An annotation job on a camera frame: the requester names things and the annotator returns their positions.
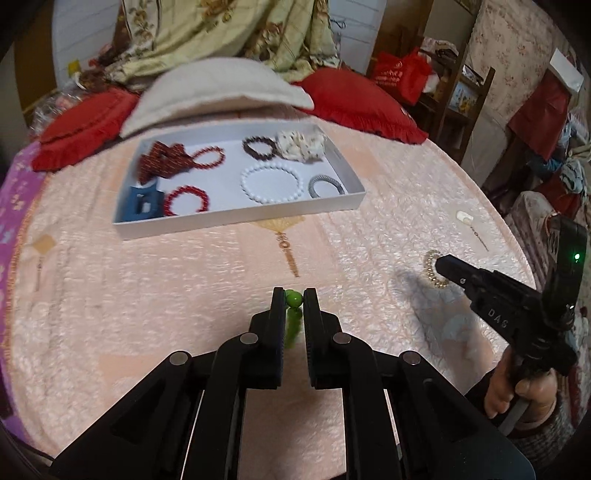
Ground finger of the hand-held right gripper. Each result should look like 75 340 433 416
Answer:
435 254 481 289

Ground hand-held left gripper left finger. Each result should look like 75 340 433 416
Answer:
48 287 284 480

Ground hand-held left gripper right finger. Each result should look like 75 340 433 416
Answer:
302 287 539 480

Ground gold pearl bracelet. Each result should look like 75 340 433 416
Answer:
423 250 452 289

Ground green bead bracelet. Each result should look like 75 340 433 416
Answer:
284 290 304 350

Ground white bead bracelet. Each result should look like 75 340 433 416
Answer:
240 167 306 205

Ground white shallow cardboard box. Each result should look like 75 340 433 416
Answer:
112 121 368 241

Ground grey coil bracelet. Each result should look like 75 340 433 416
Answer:
307 174 348 200

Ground red large-bead bracelet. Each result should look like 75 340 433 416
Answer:
163 184 212 217

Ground red small-bead bracelet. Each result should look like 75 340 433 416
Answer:
187 145 227 171

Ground dark brown bead bracelet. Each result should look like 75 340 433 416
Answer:
242 135 283 161

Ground white floral scrunchie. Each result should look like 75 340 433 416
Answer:
276 128 328 163

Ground blue hair claw clip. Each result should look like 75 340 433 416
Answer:
122 182 162 222

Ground dark red patterned scrunchie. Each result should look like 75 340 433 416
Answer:
137 141 195 183

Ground person's right forearm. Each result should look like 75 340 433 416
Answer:
508 392 579 462

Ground person's right hand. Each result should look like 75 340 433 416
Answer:
485 351 558 420

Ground pink textured blanket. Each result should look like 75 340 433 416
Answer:
0 104 541 476

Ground pile of clothes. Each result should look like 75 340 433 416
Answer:
531 111 591 217

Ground wooden shelf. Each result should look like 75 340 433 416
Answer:
416 0 497 153

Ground hanging red cloth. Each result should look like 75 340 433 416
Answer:
508 69 575 160

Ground red ruffled square pillow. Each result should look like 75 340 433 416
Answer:
293 69 430 145

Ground red plastic bag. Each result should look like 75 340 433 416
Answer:
372 50 432 104

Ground white pillow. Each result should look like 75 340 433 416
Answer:
119 58 315 138

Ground red ruffled round pillow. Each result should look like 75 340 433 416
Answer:
31 88 141 172

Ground purple floral bedsheet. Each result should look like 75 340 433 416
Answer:
0 141 49 432

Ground cream floral quilt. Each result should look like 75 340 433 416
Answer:
90 0 342 86

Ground clear plastic bags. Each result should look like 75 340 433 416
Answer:
28 74 100 127

